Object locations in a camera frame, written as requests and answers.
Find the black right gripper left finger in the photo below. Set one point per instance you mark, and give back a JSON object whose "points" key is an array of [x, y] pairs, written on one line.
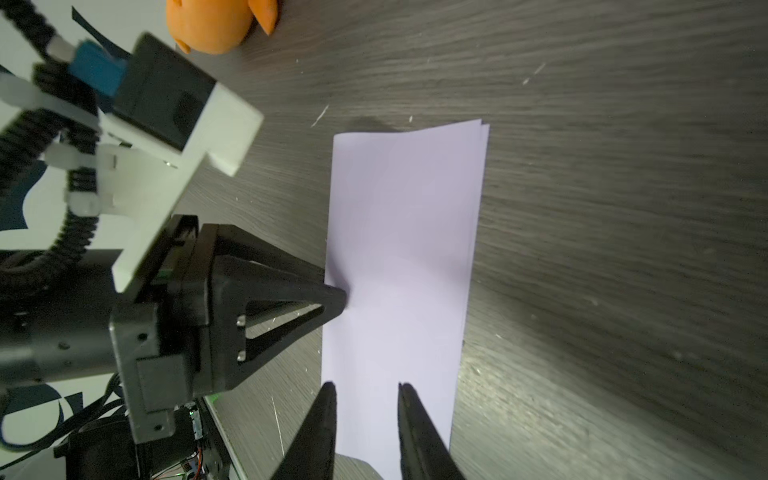
{"points": [[311, 455]]}

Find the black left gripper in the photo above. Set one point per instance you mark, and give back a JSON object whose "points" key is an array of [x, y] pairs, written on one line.
{"points": [[262, 301]]}

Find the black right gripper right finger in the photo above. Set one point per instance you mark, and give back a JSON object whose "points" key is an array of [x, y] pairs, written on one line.
{"points": [[424, 455]]}

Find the lilac square paper sheet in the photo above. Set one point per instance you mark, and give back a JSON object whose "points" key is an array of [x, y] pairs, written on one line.
{"points": [[402, 226]]}

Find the orange shark plush toy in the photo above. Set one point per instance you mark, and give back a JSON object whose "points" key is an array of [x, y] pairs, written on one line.
{"points": [[217, 26]]}

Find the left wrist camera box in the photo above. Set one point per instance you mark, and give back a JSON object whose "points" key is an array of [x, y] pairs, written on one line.
{"points": [[166, 105]]}

